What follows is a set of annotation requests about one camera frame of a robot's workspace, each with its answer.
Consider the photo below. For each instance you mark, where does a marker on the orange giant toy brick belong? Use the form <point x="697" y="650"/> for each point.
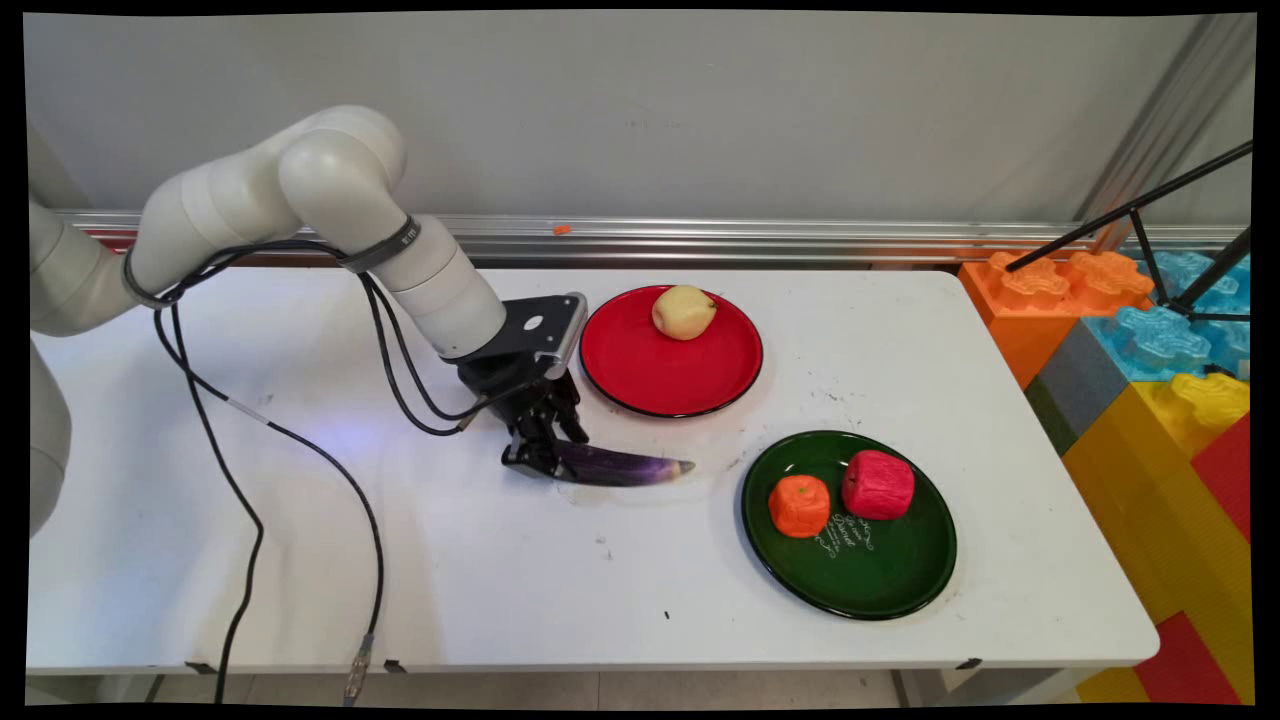
<point x="1020" y="320"/>

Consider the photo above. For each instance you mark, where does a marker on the orange toy fruit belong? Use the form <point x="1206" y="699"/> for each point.
<point x="799" y="506"/>

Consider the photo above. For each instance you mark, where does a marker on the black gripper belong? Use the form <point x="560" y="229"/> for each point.
<point x="510" y="380"/>

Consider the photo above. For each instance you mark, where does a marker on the red giant toy brick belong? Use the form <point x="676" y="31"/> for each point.
<point x="1225" y="480"/>

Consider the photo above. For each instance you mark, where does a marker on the red brick beside rail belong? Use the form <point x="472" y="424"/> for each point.
<point x="110" y="243"/>

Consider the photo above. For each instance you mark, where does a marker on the red toy apple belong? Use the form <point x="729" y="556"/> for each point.
<point x="878" y="485"/>

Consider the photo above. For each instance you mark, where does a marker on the dark green giant toy brick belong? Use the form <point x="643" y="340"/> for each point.
<point x="1050" y="415"/>

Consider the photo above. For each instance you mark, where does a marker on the grey giant toy brick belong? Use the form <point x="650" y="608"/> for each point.
<point x="1085" y="375"/>

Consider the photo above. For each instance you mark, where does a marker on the red round plate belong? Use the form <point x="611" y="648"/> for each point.
<point x="670" y="375"/>

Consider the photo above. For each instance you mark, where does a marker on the dark green round plate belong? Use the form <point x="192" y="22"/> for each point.
<point x="900" y="570"/>

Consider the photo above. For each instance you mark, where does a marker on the black tripod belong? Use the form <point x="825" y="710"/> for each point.
<point x="1180" y="185"/>

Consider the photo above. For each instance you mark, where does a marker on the purple toy eggplant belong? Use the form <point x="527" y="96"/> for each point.
<point x="620" y="467"/>

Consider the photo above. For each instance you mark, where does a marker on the blue giant toy brick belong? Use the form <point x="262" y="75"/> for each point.
<point x="1160" y="345"/>

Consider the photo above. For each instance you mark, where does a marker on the aluminium profile rail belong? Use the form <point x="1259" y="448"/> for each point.
<point x="800" y="240"/>

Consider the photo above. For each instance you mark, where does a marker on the yellow giant toy brick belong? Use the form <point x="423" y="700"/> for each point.
<point x="1140" y="500"/>

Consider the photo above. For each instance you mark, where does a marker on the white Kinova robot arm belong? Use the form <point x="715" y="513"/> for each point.
<point x="330" y="180"/>

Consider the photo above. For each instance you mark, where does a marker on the pale yellow toy pear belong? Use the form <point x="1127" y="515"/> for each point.
<point x="684" y="312"/>

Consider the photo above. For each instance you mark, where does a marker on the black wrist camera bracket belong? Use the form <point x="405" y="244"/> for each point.
<point x="560" y="315"/>

